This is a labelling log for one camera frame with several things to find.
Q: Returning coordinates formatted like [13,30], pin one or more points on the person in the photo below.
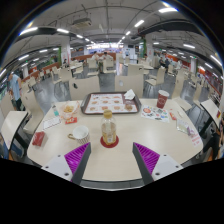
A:
[106,56]
[96,56]
[15,88]
[166,61]

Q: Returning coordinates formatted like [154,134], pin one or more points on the red box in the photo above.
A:
[39,138]

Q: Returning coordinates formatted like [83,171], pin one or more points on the white striped cup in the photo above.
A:
[81,134]

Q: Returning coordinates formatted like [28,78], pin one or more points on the crumpled white napkin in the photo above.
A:
[129,94]

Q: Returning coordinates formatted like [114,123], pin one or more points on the red paper cup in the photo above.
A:
[162,99]

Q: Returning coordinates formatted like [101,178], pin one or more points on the group of ceiling lights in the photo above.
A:
[28,30]

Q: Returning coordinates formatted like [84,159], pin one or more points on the beige black-edged table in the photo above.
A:
[210,111]
[11,125]

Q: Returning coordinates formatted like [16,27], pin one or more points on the pink paper slip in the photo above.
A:
[196,140]

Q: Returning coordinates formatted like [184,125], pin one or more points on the ceiling air conditioner unit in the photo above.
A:
[81,22]

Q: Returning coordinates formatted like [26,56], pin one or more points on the white card with red border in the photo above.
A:
[51,122]

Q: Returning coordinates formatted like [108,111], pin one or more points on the small red packet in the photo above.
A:
[172,115]

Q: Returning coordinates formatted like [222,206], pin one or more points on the group of beige chairs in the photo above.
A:
[135,69]

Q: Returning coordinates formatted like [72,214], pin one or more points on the small clear teal bottle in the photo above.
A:
[55,111]

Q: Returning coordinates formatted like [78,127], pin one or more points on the colourful printed flyer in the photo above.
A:
[155,114]

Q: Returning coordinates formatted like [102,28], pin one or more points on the red sauce packet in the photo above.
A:
[71,120]

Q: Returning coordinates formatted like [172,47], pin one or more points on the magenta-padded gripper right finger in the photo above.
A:
[146,158]

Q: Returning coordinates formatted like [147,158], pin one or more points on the brown food tray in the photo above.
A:
[84,105]

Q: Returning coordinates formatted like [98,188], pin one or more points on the flat round red coaster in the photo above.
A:
[104,144]

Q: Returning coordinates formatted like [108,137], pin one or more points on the beige chair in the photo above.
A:
[84,89]
[129,85]

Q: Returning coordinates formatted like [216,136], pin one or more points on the printed paper tray liner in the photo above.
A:
[106,103]

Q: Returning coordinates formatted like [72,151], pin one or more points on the clear tea drink bottle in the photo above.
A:
[109,128]

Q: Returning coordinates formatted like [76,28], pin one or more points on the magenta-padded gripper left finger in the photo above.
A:
[77,158]

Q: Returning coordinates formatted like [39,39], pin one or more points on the clear plastic packet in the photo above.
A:
[183,126]

